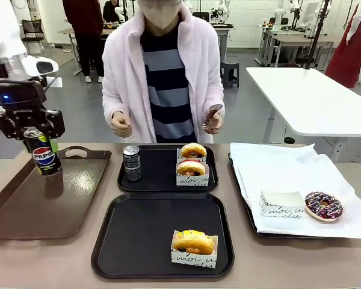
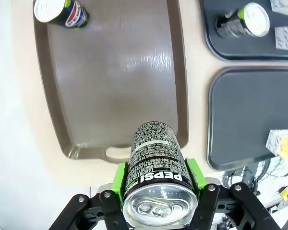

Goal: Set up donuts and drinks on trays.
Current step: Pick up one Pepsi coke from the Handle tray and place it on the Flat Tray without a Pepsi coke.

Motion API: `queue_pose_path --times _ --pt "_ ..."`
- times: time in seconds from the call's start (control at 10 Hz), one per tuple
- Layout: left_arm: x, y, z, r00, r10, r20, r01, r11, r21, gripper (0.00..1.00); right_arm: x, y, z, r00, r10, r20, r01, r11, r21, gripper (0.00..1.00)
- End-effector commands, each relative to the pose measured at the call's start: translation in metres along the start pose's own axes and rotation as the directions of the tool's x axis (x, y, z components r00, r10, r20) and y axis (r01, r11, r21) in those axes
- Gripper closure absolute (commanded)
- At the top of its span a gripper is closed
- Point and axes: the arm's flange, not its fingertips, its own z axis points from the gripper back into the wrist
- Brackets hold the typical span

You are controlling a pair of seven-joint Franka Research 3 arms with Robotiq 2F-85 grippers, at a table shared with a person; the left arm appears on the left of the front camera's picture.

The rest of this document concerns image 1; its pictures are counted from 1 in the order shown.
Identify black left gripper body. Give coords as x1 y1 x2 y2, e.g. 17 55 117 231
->
0 80 46 121

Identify black green Pepsi can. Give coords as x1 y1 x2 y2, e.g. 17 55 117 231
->
23 128 63 177

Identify grey black Pepsi can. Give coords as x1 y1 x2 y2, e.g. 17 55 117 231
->
122 145 142 182

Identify glazed donut box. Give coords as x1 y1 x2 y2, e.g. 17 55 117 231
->
176 146 211 166

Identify black serving tongs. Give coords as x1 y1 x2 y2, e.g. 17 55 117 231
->
202 104 224 131

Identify yellow topped donut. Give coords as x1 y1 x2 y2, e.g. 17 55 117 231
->
172 229 215 255

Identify person's left forearm pink sleeve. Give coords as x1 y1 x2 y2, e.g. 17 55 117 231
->
204 81 226 114

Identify person's right forearm pink sleeve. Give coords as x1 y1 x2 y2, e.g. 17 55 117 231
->
102 84 130 121

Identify person's right hand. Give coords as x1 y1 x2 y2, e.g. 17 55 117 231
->
110 110 134 138

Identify person's left hand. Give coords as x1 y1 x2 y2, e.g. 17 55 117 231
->
203 110 225 135

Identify black office chair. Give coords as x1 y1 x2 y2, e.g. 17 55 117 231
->
20 19 48 57

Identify grey work table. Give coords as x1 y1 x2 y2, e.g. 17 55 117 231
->
58 28 115 76

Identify brown plastic tray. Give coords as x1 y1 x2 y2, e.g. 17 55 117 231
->
0 146 113 241

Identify person in dark red top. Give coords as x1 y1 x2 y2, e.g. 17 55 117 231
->
62 0 105 84

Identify person in pink jacket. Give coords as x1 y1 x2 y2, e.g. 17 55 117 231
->
102 0 226 145

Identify small black square tray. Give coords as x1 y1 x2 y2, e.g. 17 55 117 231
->
117 144 220 193

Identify seated person in black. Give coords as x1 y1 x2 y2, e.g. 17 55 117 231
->
102 0 121 23

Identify large black square tray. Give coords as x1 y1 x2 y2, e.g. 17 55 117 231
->
91 193 235 279

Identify beige face mask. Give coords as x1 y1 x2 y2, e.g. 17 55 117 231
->
138 0 184 30

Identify black plastic stool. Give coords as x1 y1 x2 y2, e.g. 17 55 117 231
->
220 60 240 89

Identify black tray under paper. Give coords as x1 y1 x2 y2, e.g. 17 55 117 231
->
227 152 329 240

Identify white paper-lined tray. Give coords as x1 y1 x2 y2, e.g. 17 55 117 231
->
230 142 361 240

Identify empty white paper box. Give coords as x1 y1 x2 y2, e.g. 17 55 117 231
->
260 190 307 219

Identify white lab bench table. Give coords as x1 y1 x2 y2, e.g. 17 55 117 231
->
260 23 342 69

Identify black pole stand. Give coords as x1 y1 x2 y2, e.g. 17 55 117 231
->
297 0 332 72

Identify chocolate sprinkle donut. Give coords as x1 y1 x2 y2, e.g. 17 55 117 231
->
304 191 344 223

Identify red dress on mannequin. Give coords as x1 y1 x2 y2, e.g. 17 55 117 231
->
324 0 361 90

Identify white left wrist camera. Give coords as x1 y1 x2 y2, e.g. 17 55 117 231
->
32 75 63 91

